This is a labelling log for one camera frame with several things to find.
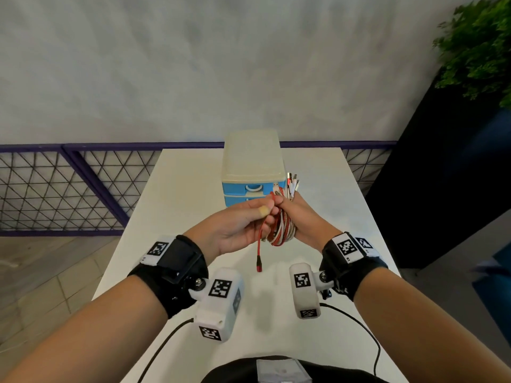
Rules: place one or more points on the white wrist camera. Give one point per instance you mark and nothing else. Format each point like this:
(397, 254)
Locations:
(305, 299)
(217, 311)

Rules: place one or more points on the blue and white drawer cabinet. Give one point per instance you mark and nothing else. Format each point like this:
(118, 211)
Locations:
(251, 155)

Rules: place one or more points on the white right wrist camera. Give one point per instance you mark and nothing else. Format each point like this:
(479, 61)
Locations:
(305, 299)

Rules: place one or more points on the person's left hand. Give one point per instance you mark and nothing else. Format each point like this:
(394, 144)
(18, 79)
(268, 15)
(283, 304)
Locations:
(231, 231)

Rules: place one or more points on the black partition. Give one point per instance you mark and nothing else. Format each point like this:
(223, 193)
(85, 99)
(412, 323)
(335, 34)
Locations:
(435, 187)

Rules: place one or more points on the person's black shirt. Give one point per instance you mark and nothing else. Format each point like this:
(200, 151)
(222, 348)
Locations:
(227, 374)

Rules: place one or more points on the person's right forearm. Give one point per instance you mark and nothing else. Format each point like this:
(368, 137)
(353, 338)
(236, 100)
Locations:
(423, 335)

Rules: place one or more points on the tan finger bandage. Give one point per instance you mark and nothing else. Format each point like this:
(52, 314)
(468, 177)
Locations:
(264, 211)

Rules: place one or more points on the purple metal mesh fence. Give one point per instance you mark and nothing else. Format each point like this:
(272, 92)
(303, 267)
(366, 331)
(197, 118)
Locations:
(119, 146)

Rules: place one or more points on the person's left forearm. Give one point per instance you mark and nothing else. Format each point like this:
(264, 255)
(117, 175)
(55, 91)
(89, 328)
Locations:
(92, 339)

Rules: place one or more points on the white table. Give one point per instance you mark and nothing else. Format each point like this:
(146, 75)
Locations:
(175, 187)

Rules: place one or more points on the clear badge holder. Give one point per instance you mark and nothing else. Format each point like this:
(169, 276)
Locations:
(283, 370)

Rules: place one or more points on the person's right hand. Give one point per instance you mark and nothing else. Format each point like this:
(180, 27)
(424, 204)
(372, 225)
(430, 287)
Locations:
(311, 227)

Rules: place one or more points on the green plant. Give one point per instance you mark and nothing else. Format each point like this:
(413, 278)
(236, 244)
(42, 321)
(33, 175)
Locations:
(479, 43)

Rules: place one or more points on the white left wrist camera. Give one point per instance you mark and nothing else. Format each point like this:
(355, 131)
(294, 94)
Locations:
(217, 311)

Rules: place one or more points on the blue seat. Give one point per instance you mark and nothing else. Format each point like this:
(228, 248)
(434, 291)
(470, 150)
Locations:
(497, 295)

